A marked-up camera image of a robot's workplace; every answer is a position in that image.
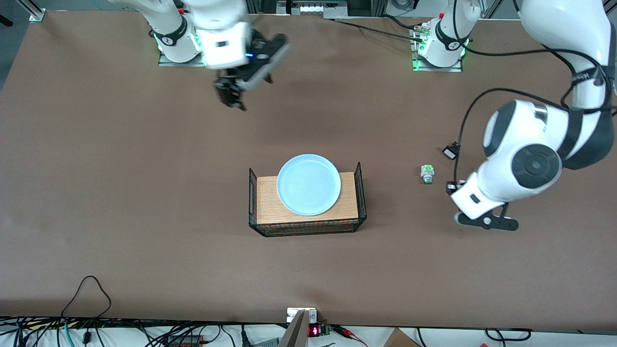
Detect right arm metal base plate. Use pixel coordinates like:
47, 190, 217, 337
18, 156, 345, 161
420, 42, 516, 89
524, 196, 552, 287
158, 47, 209, 67

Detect grey metal pole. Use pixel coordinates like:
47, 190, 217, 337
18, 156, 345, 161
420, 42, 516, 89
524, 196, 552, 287
278, 310, 309, 347

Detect black looped cable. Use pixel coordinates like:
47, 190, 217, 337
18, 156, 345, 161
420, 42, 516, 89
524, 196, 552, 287
61, 275, 113, 320

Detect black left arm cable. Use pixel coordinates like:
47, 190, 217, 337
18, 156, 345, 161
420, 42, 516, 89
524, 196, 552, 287
452, 0, 617, 193

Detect wooden tray with wire sides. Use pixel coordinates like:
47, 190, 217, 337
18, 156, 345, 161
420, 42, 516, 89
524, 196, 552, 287
248, 162, 367, 238

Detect light blue round plate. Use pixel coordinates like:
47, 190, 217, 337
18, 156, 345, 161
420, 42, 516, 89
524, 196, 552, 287
277, 154, 342, 216

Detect short black table cable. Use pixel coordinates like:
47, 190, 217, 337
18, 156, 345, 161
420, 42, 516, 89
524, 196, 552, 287
382, 13, 417, 32

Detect black flat loop cable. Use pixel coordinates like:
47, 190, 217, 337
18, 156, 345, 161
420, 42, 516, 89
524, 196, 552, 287
484, 327, 533, 342

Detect black red power strip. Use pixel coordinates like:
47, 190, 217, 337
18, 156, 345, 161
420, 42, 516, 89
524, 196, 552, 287
163, 334, 204, 347

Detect red clip lead wires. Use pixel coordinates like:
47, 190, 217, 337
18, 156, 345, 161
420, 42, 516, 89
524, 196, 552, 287
332, 325, 370, 347

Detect lit equipment panel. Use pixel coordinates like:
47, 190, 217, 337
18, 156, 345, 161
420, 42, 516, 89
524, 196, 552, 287
276, 0, 349, 19

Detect wooden board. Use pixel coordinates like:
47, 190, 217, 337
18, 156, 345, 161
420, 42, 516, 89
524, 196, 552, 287
256, 172, 360, 225

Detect small silver metal bracket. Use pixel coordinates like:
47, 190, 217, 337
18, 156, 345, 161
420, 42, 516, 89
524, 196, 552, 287
286, 307, 319, 324

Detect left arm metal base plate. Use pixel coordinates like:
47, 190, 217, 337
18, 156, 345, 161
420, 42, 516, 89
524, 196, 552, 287
411, 24, 465, 73

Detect tangled black cable bundle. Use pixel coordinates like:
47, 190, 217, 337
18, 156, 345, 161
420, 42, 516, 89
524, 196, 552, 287
0, 316, 290, 347

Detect long black table cable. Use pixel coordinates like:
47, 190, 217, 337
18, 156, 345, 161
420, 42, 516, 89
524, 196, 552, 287
332, 18, 421, 43

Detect brown cardboard piece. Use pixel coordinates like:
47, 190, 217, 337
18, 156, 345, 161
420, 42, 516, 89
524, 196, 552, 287
383, 328, 421, 347

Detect aluminium frame profile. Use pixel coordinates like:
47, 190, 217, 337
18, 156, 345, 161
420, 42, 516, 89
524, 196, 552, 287
17, 0, 47, 23

